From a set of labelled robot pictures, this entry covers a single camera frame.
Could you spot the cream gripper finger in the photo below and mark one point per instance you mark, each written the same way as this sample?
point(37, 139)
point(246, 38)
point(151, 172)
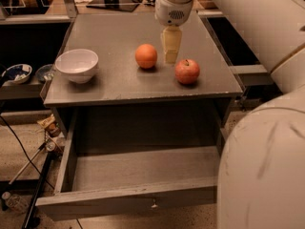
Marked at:
point(171, 39)

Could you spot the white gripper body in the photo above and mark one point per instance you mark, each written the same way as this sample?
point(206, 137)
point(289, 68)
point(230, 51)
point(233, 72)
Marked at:
point(172, 14)

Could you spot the orange fruit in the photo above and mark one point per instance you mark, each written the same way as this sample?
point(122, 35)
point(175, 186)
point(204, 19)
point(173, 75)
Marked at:
point(146, 56)

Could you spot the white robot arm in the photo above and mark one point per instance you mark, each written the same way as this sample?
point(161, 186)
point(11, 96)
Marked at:
point(261, 176)

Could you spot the open grey top drawer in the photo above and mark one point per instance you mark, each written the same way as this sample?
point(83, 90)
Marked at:
point(131, 159)

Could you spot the red apple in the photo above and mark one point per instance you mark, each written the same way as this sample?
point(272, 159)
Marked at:
point(186, 71)

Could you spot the black monitor stand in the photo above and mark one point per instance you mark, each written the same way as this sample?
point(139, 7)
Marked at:
point(117, 5)

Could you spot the grey wooden cabinet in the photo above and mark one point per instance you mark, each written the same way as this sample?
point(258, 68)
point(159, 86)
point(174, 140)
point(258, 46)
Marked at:
point(120, 82)

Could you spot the grey side shelf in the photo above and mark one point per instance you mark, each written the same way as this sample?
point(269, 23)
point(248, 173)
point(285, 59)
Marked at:
point(252, 75)

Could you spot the white ceramic bowl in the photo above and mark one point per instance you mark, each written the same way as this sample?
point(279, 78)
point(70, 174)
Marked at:
point(78, 66)

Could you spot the small dark bowl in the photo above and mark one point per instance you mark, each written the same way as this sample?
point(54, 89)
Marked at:
point(45, 73)

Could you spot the snack wrapper pile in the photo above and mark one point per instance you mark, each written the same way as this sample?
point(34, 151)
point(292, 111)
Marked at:
point(55, 138)

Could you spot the blue patterned bowl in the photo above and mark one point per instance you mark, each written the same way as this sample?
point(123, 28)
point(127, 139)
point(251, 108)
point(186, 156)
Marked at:
point(17, 74)

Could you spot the plastic water bottle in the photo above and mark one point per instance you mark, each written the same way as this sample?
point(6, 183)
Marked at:
point(15, 202)

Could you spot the black tripod leg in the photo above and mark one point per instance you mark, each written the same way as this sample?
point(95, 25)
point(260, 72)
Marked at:
point(39, 187)

